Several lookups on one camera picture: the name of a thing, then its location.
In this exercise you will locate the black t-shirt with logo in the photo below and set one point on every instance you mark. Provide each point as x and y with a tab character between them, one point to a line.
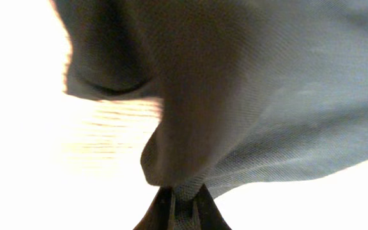
252	90

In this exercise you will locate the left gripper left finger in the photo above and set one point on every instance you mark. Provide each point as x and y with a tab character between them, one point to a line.
160	214

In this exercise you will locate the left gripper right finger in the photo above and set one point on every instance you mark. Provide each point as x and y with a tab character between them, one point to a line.
207	215

